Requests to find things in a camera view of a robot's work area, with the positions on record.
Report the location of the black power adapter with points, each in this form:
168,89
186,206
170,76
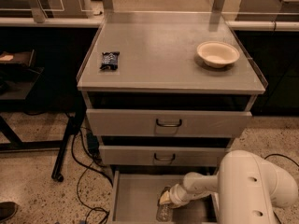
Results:
92,143

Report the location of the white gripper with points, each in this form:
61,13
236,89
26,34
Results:
176,196

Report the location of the clear plastic water bottle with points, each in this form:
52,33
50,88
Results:
164,213

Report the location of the grey bottom drawer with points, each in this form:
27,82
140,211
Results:
135,198

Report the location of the grey middle drawer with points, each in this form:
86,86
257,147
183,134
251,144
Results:
162,156

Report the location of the dark blue snack bar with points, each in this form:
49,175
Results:
110,60

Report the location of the black table frame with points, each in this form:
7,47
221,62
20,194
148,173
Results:
32,121

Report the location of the grey drawer cabinet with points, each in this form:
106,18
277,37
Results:
159,69

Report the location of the dark shoe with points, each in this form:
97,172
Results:
7,210

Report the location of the white paper bowl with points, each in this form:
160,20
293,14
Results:
217,54

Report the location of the grey drawer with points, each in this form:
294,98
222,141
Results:
135,198
182,123
162,156

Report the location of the grey top drawer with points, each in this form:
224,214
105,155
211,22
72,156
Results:
182,123

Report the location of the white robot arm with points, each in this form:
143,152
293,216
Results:
248,188

